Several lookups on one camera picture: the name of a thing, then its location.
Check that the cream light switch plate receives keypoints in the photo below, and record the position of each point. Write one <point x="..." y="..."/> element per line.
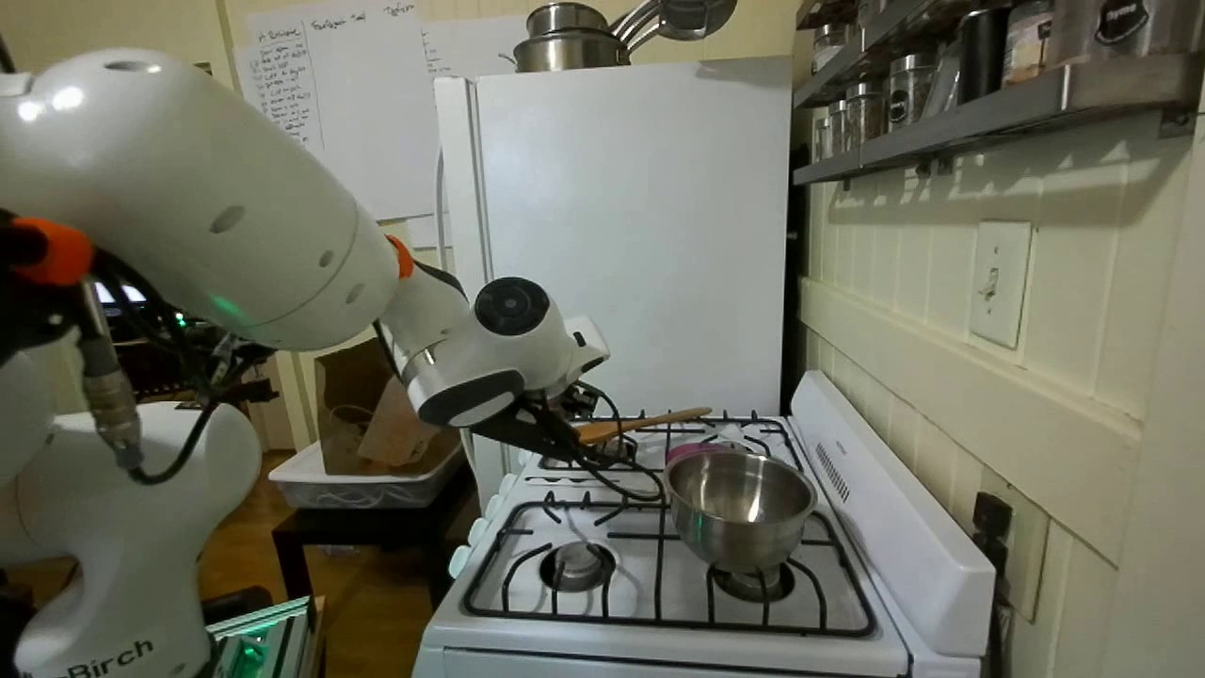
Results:
<point x="999" y="283"/>

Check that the stainless steel bowl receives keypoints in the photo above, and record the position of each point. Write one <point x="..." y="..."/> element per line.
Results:
<point x="738" y="502"/>

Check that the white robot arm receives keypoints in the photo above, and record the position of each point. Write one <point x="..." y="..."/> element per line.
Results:
<point x="201" y="192"/>

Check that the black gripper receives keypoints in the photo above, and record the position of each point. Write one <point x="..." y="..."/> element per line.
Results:
<point x="587" y="403"/>

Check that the large steel pot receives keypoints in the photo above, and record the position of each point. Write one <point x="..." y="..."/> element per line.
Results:
<point x="570" y="53"/>

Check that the white gas stove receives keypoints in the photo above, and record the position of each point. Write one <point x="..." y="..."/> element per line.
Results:
<point x="880" y="542"/>

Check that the black low table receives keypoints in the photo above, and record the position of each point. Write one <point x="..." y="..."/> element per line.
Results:
<point x="379" y="528"/>

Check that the cream wall outlet plate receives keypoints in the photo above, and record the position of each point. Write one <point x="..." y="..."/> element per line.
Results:
<point x="1032" y="568"/>

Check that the small steel pot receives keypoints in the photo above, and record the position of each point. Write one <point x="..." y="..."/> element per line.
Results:
<point x="567" y="17"/>

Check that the black power plug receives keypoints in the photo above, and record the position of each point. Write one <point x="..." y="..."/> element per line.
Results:
<point x="991" y="521"/>

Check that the steel wall spice rack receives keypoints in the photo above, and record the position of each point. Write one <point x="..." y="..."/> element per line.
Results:
<point x="1001" y="115"/>

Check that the brown paper bag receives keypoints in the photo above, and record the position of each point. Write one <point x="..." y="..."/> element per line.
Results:
<point x="360" y="418"/>

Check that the handwritten white paper sheet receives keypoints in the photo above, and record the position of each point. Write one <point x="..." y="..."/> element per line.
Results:
<point x="353" y="115"/>

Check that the wooden spoon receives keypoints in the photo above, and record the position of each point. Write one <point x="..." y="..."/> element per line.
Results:
<point x="654" y="419"/>

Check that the white plastic bin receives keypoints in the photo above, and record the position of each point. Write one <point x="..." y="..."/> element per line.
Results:
<point x="364" y="492"/>

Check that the clear glass spice jar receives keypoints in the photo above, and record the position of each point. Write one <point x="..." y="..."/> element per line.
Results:
<point x="904" y="87"/>
<point x="841" y="119"/>

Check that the white refrigerator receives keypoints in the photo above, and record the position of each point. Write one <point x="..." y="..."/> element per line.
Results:
<point x="654" y="227"/>

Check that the metal frame with green light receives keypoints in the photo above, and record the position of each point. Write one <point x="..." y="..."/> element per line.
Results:
<point x="258" y="642"/>

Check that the dark glass spice jar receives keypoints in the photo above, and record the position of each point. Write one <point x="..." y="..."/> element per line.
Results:
<point x="981" y="51"/>

